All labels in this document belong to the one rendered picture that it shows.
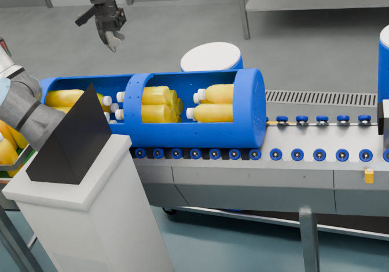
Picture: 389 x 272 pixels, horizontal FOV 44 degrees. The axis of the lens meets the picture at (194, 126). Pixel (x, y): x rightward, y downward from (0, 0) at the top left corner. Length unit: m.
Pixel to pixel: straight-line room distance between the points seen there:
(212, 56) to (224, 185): 0.67
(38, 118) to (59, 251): 0.53
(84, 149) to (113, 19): 0.44
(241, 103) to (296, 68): 2.42
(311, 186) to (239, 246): 1.02
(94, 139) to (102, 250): 0.37
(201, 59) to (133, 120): 0.60
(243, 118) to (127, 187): 0.48
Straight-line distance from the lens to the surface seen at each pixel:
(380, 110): 1.73
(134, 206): 1.79
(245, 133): 1.64
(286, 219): 2.61
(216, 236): 2.79
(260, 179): 1.80
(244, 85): 1.64
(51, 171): 1.58
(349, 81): 3.80
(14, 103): 1.56
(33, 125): 1.55
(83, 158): 1.57
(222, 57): 2.21
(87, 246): 1.71
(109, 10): 1.68
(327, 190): 1.79
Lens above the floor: 2.12
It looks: 36 degrees down
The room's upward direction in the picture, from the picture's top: 15 degrees counter-clockwise
